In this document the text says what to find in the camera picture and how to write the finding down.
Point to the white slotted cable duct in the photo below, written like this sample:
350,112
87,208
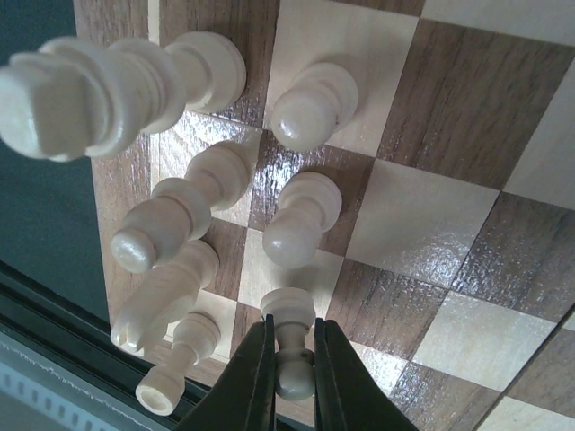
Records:
68,405

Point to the wooden chess board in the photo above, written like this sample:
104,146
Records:
451,265

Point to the light chess pawn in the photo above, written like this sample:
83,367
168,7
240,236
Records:
321,100
308,206
293,315

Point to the black front rail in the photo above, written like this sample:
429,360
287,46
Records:
71,337

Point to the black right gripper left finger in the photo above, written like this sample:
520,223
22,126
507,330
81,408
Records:
243,398

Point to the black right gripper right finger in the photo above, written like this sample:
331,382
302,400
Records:
346,396

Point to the light chess piece on board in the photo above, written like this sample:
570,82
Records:
73,98
181,209

